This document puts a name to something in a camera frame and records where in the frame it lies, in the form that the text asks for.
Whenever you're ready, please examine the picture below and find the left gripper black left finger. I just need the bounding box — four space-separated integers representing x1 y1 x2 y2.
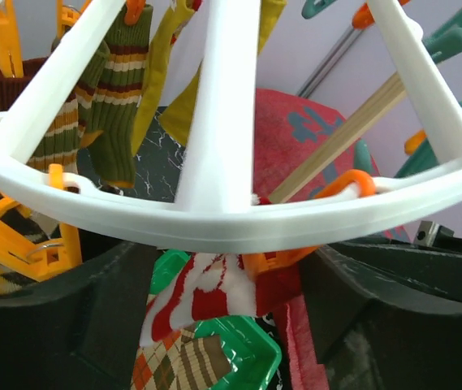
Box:
0 242 159 389

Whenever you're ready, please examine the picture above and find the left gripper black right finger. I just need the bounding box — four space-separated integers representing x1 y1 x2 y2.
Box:
299 244 462 389

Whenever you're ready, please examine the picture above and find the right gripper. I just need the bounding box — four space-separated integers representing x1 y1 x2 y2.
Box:
335 221 462 302

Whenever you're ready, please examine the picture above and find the red white striped sock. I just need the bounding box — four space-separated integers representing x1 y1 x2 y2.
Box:
139 194 304 349

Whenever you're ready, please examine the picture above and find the white round clip hanger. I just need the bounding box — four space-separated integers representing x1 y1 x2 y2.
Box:
0 0 462 254

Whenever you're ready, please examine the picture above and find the orange argyle sock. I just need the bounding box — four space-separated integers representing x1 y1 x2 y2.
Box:
130 328 195 390

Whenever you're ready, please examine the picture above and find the orange clothespin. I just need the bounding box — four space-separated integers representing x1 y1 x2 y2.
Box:
404 130 426 155
240 169 376 280
0 162 84 283

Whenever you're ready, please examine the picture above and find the teal clothespin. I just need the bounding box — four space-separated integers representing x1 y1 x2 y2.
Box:
422 7 462 64
392 98 462 180

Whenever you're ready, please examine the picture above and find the green plastic tray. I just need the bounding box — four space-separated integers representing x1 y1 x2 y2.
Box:
151 250 282 389

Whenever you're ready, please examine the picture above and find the brown beige striped sock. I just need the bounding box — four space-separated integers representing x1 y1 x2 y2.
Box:
175 335 231 390

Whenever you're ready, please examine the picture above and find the striped green brown sock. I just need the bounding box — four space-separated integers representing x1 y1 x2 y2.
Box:
27 4 153 188

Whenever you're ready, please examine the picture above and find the red patterned pillow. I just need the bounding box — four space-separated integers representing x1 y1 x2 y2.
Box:
253 89 344 389

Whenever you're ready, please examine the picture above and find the mustard yellow sock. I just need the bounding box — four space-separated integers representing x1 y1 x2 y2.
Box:
131 0 201 156
159 1 287 147

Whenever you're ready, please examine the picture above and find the wooden clothes rack frame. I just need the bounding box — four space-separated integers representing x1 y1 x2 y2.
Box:
270 72 407 203

